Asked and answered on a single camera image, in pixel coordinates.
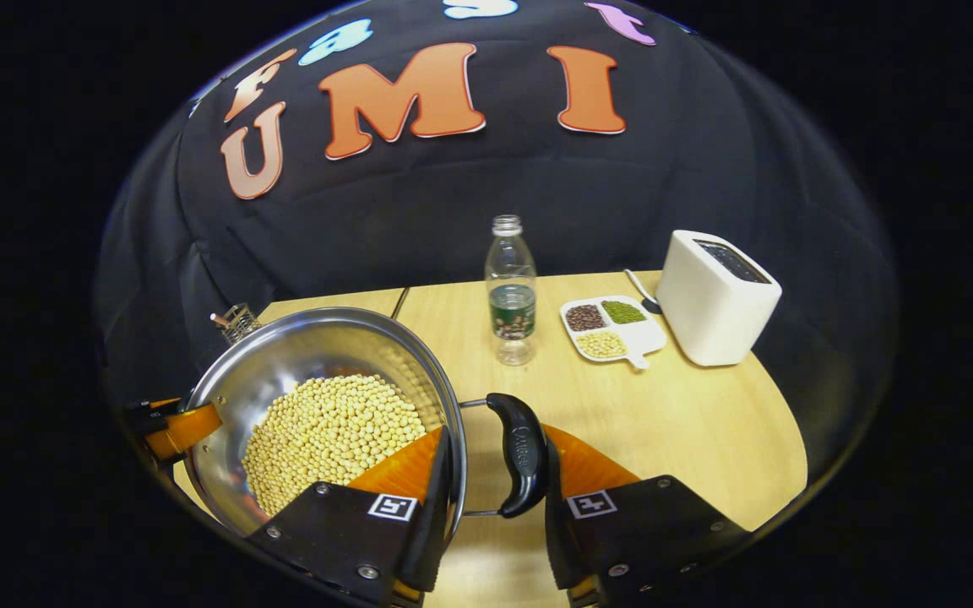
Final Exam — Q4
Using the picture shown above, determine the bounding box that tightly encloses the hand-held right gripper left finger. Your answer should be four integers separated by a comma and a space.
246, 425, 455, 605

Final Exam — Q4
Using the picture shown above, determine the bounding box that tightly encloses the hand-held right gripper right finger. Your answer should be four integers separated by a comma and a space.
541, 424, 751, 605

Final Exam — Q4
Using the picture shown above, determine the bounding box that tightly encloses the stainless steel pot black handle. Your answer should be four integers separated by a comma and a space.
182, 307, 551, 537

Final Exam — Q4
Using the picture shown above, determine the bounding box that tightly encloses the pile of yellow soybeans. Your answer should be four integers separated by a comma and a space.
242, 374, 428, 518

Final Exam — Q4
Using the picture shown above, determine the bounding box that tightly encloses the small heap of yellow beans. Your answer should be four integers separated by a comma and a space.
576, 331, 628, 359

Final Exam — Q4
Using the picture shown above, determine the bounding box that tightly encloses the white divided dish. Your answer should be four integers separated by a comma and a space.
560, 296, 667, 371

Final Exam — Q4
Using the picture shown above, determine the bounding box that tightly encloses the clear plastic water bottle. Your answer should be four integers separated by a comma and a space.
485, 214, 538, 366

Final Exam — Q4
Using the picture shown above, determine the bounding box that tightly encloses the white toaster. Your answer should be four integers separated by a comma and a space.
655, 230, 783, 366

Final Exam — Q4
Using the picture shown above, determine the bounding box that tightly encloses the small wire mesh holder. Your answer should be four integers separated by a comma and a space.
210, 304, 264, 343

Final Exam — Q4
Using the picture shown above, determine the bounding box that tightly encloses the toaster power cable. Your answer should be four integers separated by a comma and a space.
624, 269, 663, 315

